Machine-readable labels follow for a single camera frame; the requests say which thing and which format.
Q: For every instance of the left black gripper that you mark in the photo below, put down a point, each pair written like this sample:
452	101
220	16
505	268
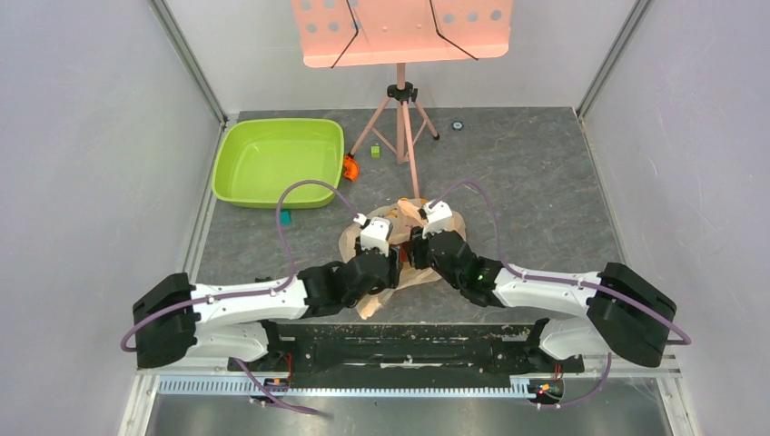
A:
392	278

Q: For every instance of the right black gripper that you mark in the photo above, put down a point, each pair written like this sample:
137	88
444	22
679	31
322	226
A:
420	253

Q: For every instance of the translucent orange plastic bag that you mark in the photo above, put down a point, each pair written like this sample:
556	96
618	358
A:
403	216

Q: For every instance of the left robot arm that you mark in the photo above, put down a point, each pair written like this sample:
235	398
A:
178	318

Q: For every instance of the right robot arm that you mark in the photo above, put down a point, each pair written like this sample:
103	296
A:
615	310

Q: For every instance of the orange toy by basin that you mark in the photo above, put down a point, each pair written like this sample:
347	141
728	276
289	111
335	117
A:
351	169

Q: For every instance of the green plastic basin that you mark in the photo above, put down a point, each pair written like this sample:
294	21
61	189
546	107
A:
259	159

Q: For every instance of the pink music stand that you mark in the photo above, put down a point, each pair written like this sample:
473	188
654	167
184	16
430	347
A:
360	33

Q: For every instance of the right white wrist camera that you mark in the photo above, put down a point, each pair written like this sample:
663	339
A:
437	217

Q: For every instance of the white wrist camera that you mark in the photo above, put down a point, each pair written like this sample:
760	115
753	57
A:
374	234
437	217

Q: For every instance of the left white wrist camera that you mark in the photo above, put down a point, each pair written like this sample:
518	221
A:
374	234

